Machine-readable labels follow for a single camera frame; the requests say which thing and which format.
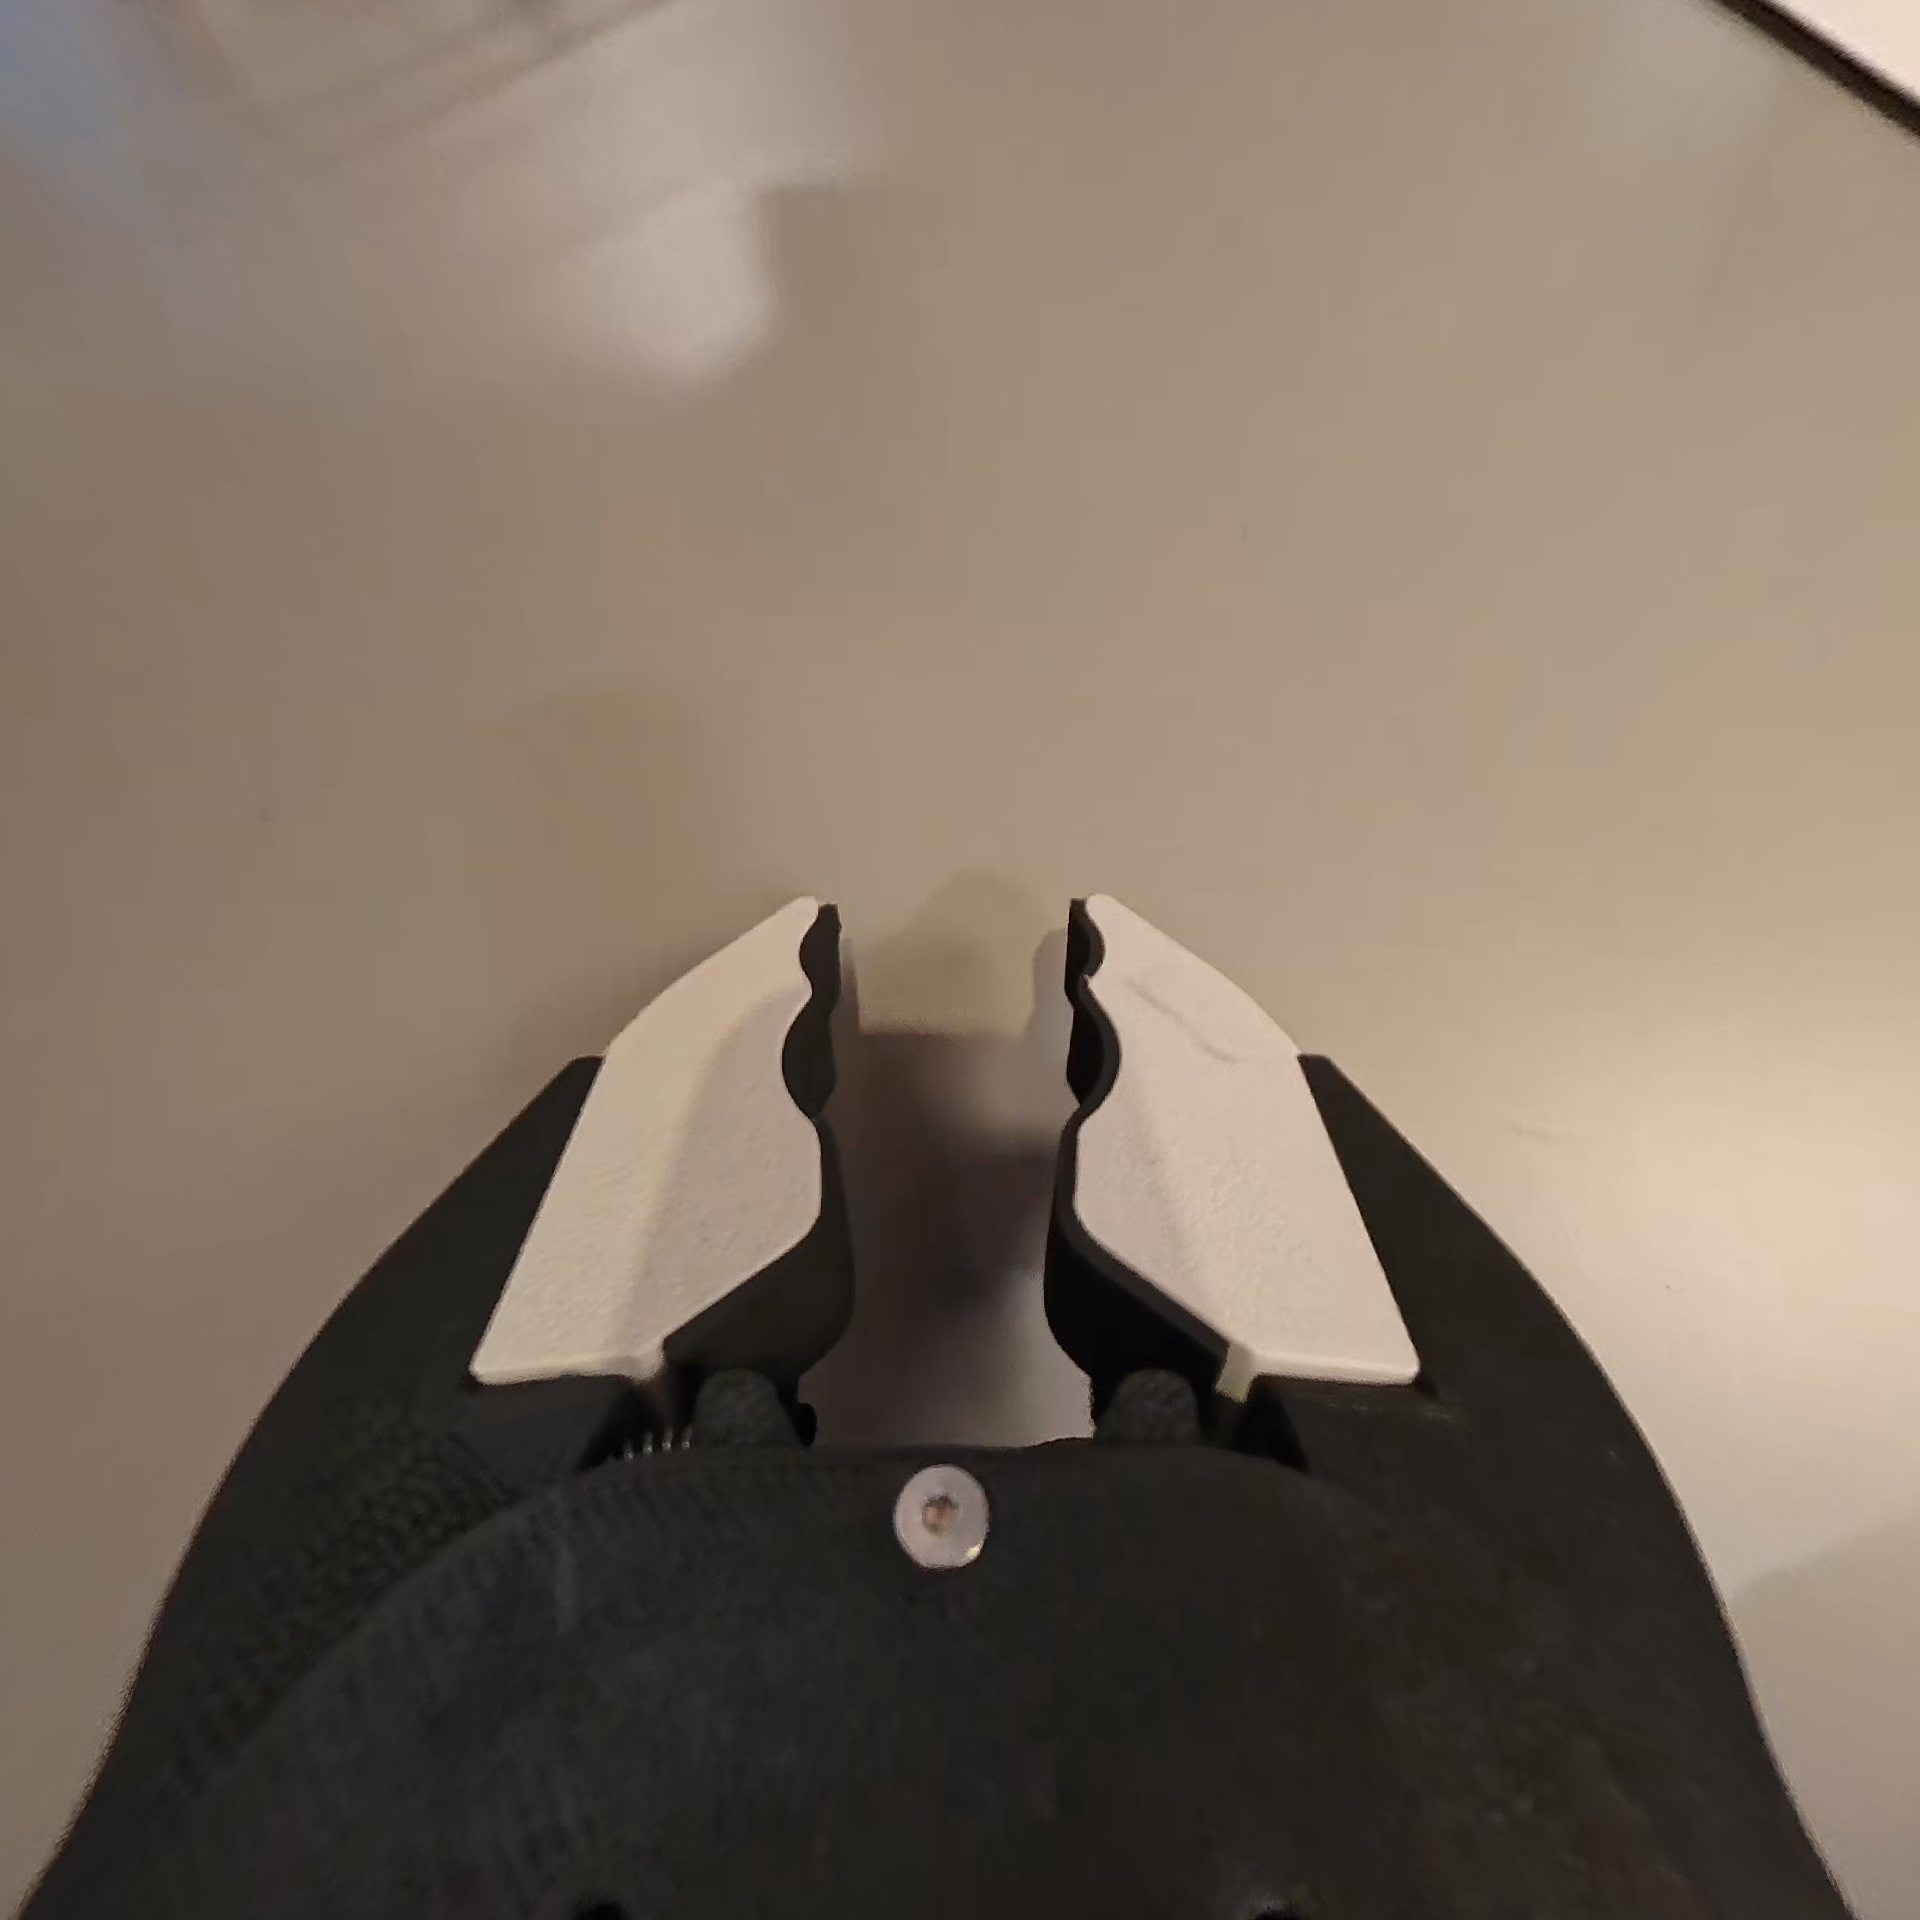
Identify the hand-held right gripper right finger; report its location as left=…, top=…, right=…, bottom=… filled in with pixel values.
left=1044, top=893, right=1422, bottom=1405

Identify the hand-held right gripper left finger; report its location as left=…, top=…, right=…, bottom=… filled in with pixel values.
left=469, top=896, right=860, bottom=1389

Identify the grey desk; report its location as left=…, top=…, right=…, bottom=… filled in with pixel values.
left=0, top=0, right=1920, bottom=1920

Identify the white metal stand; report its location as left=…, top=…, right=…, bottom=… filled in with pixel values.
left=1725, top=0, right=1920, bottom=107

